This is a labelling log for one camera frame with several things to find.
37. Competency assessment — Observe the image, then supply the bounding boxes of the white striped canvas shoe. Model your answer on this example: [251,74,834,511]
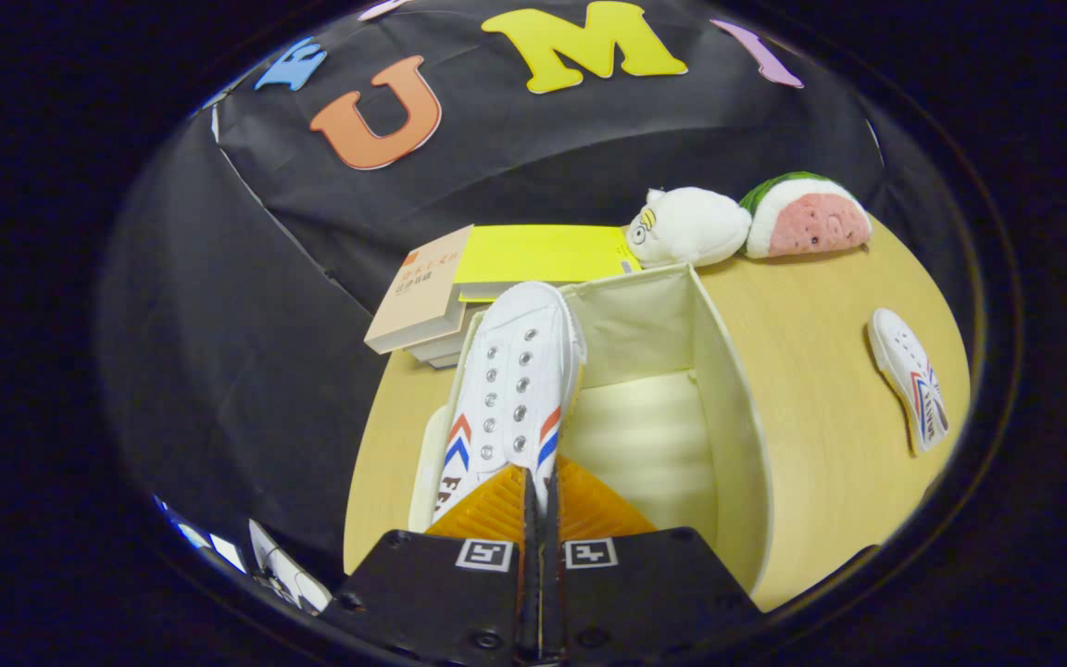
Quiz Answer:
[867,308,951,456]
[429,281,587,534]

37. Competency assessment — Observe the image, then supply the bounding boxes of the yellow book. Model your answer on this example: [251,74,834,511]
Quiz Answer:
[453,224,643,304]

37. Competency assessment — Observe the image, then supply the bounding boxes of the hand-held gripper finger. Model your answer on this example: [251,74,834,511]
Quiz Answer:
[320,466,540,663]
[541,457,766,663]

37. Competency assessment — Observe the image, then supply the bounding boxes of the watermelon slice plush toy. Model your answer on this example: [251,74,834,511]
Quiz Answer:
[739,171,873,259]

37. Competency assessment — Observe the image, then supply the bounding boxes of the white plush toy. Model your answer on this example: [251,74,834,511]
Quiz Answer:
[626,187,753,270]

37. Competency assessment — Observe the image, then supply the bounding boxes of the beige book with orange label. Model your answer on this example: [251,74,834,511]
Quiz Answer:
[364,224,476,356]

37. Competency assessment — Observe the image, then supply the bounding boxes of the beige fabric storage box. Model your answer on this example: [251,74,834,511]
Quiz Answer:
[408,262,772,594]

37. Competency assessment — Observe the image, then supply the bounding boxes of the stack of pale books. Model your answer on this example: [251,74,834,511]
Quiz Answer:
[404,306,483,370]

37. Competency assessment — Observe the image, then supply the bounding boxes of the white papers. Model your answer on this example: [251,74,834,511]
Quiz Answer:
[246,519,333,614]

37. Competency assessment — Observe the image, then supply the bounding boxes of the blue lit screen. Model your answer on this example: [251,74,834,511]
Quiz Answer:
[158,500,249,575]

